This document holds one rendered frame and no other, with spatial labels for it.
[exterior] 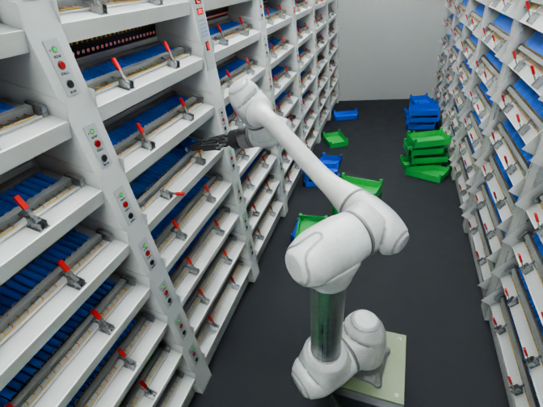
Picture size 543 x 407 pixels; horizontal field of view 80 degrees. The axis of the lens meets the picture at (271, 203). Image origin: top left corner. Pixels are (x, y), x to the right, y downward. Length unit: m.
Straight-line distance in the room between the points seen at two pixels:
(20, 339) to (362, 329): 1.01
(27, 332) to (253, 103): 0.85
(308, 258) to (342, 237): 0.10
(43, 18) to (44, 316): 0.69
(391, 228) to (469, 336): 1.20
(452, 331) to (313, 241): 1.31
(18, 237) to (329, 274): 0.71
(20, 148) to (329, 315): 0.85
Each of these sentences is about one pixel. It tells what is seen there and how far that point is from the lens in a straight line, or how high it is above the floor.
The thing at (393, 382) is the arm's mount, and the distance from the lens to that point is 1.52.
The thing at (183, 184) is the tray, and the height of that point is 0.94.
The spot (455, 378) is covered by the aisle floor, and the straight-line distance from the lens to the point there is 1.83.
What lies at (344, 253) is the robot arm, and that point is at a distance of 0.78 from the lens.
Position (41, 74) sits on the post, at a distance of 0.95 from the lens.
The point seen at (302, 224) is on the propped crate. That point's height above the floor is 0.11.
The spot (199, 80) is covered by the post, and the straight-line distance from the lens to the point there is 1.52.
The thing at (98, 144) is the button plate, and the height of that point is 1.25.
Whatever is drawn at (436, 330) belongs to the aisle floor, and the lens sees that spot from 1.95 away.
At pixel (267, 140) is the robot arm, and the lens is 1.21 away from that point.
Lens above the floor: 1.54
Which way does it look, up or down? 34 degrees down
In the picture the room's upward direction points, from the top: 9 degrees counter-clockwise
